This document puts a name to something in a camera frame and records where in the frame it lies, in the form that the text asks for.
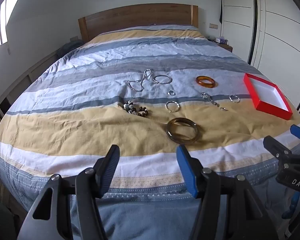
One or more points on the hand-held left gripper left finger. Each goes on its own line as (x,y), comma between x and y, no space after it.
(109,170)

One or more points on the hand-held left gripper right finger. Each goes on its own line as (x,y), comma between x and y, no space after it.
(187,170)

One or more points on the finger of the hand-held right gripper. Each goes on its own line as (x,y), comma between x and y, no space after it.
(298,131)
(275,146)

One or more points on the red jewelry box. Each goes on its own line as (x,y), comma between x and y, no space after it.
(270,110)

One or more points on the large silver bangle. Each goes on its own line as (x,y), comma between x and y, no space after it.
(154,79)

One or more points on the dark brown bangle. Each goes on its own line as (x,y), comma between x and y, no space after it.
(170,133)

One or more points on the striped duvet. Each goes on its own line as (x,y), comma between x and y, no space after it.
(90,120)

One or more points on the blue bed sheet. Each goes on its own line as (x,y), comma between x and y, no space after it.
(145,217)

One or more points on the silver hoop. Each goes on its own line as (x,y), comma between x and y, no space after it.
(231,99)

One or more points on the amber bangle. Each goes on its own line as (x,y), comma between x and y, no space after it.
(202,83)

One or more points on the white wardrobe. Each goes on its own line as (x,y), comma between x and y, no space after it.
(277,30)

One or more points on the wooden nightstand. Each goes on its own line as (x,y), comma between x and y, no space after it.
(227,47)

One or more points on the teal cloth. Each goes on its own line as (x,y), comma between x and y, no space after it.
(70,47)

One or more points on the wooden headboard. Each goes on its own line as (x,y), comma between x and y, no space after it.
(130,17)

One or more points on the window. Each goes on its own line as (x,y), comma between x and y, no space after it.
(0,25)

